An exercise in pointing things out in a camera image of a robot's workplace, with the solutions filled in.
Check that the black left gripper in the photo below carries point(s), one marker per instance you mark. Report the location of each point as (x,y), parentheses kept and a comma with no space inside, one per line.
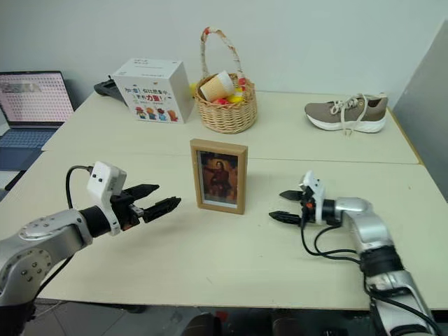
(126,213)

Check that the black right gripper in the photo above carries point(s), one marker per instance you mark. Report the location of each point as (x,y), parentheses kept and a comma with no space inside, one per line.
(308,208)

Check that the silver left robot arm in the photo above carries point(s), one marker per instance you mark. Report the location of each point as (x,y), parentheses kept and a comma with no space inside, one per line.
(35,238)

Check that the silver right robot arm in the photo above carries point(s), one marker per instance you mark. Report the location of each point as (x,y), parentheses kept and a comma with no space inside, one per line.
(367,224)

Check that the white printed cardboard box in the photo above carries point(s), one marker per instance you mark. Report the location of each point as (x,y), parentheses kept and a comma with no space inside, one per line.
(154,91)

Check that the taupe sneaker with white sole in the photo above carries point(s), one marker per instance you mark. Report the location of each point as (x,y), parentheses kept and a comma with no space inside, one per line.
(350,115)

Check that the yellow toy behind basket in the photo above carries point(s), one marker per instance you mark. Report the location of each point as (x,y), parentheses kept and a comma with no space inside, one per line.
(192,90)

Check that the red orange plastic toy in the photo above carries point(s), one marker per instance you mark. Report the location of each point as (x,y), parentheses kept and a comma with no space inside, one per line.
(220,101)

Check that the black handheld device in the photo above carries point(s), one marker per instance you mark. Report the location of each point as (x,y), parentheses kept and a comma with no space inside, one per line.
(106,89)

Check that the yellow plastic toy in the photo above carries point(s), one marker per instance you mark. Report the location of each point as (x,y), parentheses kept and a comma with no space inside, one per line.
(235,97)

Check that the ribbed paper cup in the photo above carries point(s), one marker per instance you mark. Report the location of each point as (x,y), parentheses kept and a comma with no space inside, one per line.
(215,87)

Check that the open laptop computer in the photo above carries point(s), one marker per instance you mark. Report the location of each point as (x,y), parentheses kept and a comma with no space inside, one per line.
(33,96)

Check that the grey partition panel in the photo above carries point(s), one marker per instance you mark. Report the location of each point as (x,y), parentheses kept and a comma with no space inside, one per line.
(423,105)

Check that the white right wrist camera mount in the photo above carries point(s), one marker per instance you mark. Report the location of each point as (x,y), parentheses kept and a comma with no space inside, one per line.
(315,189)

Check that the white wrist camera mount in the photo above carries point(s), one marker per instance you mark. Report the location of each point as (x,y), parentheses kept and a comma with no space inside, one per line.
(315,189)
(101,182)

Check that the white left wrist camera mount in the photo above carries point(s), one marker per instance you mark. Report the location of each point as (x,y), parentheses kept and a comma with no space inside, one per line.
(101,182)

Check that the wooden picture frame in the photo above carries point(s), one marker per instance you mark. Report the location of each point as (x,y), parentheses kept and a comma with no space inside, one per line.
(218,176)

